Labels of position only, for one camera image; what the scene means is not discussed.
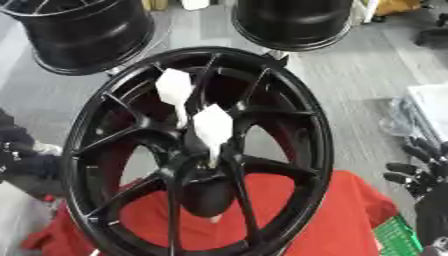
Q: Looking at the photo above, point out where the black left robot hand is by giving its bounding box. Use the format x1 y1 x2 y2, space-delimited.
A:
0 109 63 183

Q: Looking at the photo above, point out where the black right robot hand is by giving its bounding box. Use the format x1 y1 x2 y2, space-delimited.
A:
381 136 448 248

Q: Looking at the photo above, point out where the black wheel rim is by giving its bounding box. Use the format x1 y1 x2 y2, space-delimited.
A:
231 0 356 53
0 0 158 76

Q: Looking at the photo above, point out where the black spoked wheel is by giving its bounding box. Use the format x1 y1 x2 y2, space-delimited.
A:
59 46 336 256

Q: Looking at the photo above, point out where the white pin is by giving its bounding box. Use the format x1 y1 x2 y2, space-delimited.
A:
190 103 235 168

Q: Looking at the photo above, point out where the green plastic crate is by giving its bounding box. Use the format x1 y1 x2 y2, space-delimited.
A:
371 214 426 256

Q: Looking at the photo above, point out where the clear plastic bag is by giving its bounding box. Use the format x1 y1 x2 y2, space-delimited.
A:
376 96 436 143

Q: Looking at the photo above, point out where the white box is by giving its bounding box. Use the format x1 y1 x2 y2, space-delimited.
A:
406 83 448 141

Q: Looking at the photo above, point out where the black office chair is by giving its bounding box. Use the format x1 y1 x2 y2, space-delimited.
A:
413 12 448 48

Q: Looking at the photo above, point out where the yellow bag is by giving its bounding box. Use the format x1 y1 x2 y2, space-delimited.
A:
372 0 424 18

